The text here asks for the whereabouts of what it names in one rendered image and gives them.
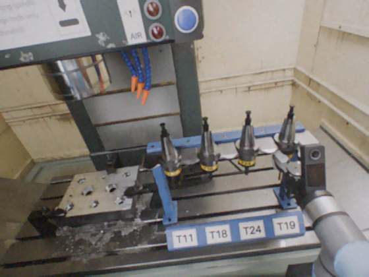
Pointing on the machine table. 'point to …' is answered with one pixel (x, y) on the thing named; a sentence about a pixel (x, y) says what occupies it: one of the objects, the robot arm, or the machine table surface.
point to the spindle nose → (76, 78)
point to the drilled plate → (127, 208)
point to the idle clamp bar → (194, 173)
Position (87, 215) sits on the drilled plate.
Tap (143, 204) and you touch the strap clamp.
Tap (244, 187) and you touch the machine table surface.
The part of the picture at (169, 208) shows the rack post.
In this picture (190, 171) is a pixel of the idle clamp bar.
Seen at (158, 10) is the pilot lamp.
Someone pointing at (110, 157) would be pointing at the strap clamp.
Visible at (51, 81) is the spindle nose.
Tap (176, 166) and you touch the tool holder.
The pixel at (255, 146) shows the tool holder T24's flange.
